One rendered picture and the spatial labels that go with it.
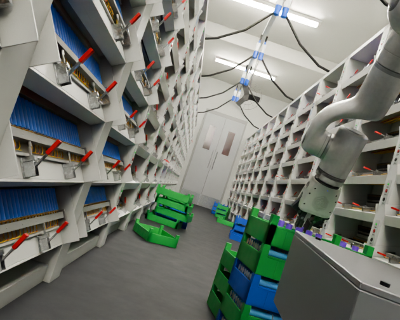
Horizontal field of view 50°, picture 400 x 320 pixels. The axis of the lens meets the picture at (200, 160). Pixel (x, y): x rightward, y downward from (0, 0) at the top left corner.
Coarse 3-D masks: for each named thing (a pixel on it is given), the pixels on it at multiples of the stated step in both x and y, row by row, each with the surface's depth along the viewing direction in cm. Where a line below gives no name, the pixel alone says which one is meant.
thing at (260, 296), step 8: (232, 272) 127; (240, 272) 120; (232, 280) 124; (240, 280) 118; (248, 280) 112; (256, 280) 109; (232, 288) 122; (240, 288) 116; (248, 288) 110; (256, 288) 109; (264, 288) 109; (240, 296) 114; (248, 296) 109; (256, 296) 109; (264, 296) 110; (272, 296) 110; (248, 304) 109; (256, 304) 109; (264, 304) 109; (272, 304) 110
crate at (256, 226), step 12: (252, 216) 126; (276, 216) 110; (252, 228) 123; (264, 228) 113; (276, 228) 110; (264, 240) 110; (276, 240) 110; (288, 240) 111; (324, 240) 133; (336, 240) 132; (360, 252) 120; (372, 252) 114
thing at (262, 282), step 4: (240, 264) 125; (240, 268) 125; (244, 268) 121; (248, 268) 122; (244, 272) 120; (248, 272) 117; (252, 272) 116; (248, 276) 116; (260, 280) 110; (264, 280) 111; (268, 280) 113; (272, 280) 115; (260, 284) 110; (264, 284) 110; (268, 284) 110; (272, 284) 111; (276, 284) 111; (272, 288) 111; (276, 288) 111
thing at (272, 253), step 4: (248, 240) 125; (252, 240) 123; (256, 240) 126; (252, 244) 121; (256, 244) 118; (260, 244) 117; (256, 248) 117; (272, 248) 117; (276, 248) 123; (272, 252) 111; (276, 252) 111; (280, 252) 113; (284, 252) 118; (288, 252) 122; (272, 256) 111; (276, 256) 111; (280, 256) 111; (284, 256) 111
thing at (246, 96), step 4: (256, 64) 721; (256, 68) 721; (252, 76) 719; (256, 84) 690; (244, 88) 693; (244, 92) 692; (248, 92) 689; (256, 92) 690; (244, 96) 694; (248, 96) 695; (256, 96) 692; (240, 100) 693; (244, 100) 691; (252, 100) 694; (256, 100) 693; (260, 100) 689; (240, 104) 691; (248, 108) 688
